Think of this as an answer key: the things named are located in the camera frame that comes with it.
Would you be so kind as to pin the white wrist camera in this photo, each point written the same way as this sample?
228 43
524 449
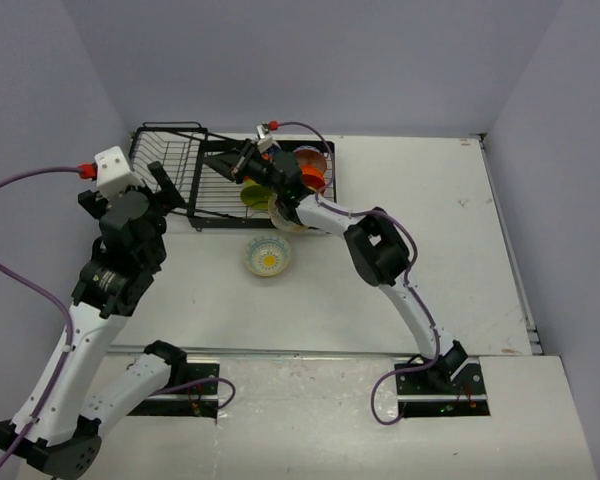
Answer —
112 173
265 141

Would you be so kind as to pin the green bowl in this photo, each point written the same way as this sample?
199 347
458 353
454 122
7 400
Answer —
255 196

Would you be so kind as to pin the black wire dish rack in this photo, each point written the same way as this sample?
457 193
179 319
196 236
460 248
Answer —
211 201

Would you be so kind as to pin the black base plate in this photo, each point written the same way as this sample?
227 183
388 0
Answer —
426 394
200 401

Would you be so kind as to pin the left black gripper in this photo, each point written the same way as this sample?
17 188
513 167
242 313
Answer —
169 194

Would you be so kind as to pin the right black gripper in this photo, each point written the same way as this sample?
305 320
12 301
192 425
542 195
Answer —
234 165

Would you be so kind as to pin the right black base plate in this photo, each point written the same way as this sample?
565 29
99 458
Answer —
426 394

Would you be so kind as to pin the white floral bowl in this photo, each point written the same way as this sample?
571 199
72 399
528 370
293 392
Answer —
279 221

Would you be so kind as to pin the yellow teal patterned bowl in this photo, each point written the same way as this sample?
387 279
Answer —
267 255

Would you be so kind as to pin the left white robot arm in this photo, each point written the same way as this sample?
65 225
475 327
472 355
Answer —
60 428

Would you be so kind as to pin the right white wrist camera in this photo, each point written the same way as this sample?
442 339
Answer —
265 141

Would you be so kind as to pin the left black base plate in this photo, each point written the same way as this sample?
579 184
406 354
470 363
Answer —
200 401

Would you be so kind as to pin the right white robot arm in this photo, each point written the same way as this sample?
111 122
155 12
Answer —
382 252

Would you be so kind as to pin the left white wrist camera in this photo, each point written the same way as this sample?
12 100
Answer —
112 173

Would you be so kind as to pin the right orange bowl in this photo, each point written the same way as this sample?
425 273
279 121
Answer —
313 178

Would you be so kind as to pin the red patterned bowl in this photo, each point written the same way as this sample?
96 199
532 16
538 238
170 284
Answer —
307 155

